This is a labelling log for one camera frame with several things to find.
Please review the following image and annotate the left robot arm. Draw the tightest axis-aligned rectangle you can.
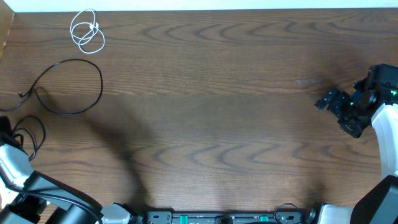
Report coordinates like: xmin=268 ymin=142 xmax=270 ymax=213
xmin=1 ymin=116 xmax=145 ymax=224

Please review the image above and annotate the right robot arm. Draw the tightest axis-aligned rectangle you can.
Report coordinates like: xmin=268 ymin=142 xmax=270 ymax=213
xmin=306 ymin=63 xmax=397 ymax=223

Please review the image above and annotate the white USB cable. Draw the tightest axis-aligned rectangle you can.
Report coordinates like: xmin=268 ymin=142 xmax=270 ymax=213
xmin=69 ymin=7 xmax=106 ymax=55

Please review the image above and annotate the black braided USB cable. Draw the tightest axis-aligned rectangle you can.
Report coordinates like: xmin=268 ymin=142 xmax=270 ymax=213
xmin=12 ymin=114 xmax=47 ymax=162

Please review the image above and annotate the black cable with small plug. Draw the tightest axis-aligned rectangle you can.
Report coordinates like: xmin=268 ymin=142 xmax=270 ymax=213
xmin=0 ymin=58 xmax=104 ymax=116

